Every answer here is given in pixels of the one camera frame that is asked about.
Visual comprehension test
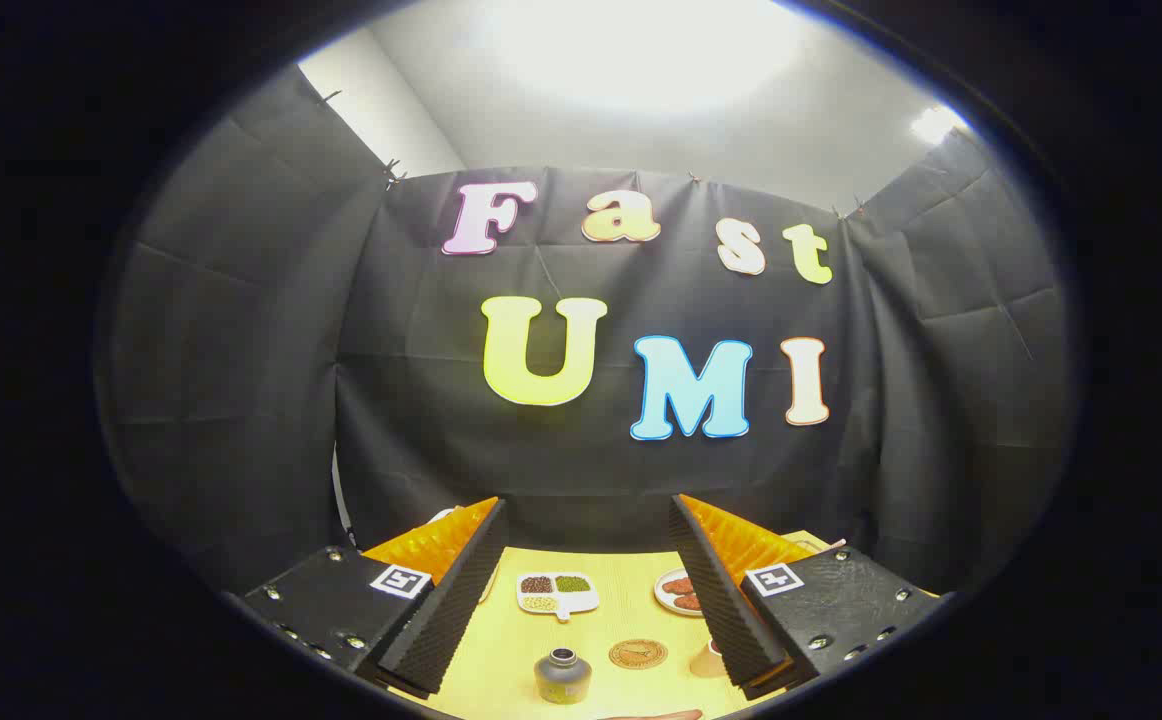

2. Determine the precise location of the wooden table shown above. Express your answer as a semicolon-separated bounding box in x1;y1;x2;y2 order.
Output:
361;530;842;720

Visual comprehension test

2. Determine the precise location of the white divided dish of beans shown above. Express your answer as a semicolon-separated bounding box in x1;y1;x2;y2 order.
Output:
516;571;601;623

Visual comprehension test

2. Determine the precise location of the white oval plate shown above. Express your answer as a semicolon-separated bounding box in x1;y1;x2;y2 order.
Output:
654;568;708;617

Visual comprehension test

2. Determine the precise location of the black backdrop cloth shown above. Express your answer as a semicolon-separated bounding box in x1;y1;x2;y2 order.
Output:
96;65;1077;601

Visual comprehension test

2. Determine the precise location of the white cup wooden handle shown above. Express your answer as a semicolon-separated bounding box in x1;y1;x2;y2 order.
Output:
689;640;732;681

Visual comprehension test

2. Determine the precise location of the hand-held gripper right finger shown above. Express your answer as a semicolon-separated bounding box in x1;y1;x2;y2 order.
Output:
669;493;947;701

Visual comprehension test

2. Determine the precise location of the silver juice bottle green label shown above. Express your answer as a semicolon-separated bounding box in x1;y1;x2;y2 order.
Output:
534;647;593;705

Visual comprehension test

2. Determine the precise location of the round cork coaster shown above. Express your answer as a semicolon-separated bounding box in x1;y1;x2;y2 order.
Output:
608;638;669;670

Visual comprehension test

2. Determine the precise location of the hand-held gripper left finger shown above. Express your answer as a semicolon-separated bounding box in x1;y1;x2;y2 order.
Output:
239;496;509;701

